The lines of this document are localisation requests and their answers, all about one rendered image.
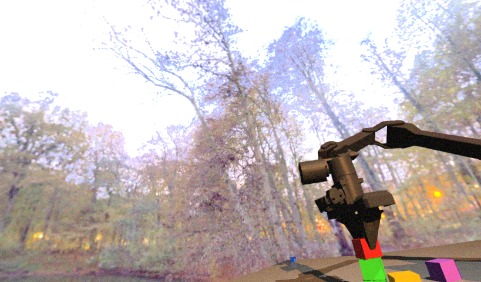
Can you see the red block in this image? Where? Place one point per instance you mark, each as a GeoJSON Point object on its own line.
{"type": "Point", "coordinates": [362, 250]}

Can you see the yellow block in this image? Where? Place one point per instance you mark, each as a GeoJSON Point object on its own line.
{"type": "Point", "coordinates": [403, 276]}

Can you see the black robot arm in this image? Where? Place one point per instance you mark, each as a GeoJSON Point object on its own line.
{"type": "Point", "coordinates": [336, 158]}

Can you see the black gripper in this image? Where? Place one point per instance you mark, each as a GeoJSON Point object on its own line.
{"type": "Point", "coordinates": [367, 220]}

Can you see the pink block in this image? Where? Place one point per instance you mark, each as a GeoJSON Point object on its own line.
{"type": "Point", "coordinates": [443, 270]}

